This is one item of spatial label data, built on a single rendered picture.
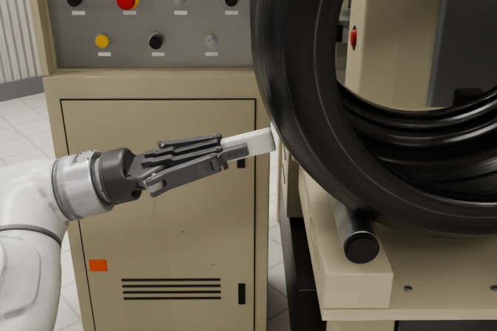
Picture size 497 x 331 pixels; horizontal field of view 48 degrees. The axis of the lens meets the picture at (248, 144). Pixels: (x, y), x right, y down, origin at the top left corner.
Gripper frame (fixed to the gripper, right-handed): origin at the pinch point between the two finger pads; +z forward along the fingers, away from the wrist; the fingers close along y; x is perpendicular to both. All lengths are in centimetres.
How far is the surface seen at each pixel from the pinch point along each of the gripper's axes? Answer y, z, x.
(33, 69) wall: 299, -160, 43
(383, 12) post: 26.2, 25.4, -5.9
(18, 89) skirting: 290, -171, 52
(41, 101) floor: 282, -156, 62
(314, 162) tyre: -9.8, 8.0, -0.1
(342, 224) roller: -6.4, 9.6, 11.4
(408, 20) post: 26.2, 29.3, -3.5
